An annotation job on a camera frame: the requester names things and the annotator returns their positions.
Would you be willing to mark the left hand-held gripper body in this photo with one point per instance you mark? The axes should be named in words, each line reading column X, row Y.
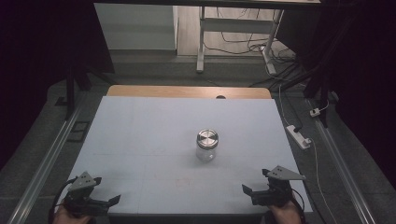
column 81, row 182

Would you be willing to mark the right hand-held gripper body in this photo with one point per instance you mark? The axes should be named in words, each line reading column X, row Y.
column 285, row 174

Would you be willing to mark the clear glass jar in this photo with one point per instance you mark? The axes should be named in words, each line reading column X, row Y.
column 206, row 153

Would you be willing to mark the silver metal jar lid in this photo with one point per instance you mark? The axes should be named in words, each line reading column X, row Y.
column 207, row 138

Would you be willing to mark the person's left hand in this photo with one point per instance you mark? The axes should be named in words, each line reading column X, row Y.
column 67, row 217

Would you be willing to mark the person's right hand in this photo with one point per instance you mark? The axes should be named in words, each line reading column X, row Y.
column 288, row 215

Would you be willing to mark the white power strip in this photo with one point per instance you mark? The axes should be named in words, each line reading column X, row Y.
column 298, row 137

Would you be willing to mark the small white adapter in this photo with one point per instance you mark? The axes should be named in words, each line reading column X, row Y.
column 315, row 112

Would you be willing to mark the black metal stand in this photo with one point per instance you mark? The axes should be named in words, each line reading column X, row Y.
column 71, row 90
column 323, row 77

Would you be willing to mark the dark curtain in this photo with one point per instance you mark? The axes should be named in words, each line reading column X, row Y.
column 28, row 46
column 373, row 62

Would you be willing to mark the white cabinet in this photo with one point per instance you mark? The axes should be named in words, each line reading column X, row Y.
column 137, row 28

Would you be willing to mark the aluminium rail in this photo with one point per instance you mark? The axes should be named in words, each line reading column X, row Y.
column 339, row 161
column 46, row 165

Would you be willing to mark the black rectangular frame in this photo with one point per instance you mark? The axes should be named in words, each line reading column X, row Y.
column 72, row 137

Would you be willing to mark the white desk frame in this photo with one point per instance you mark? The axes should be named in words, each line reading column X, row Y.
column 236, row 25

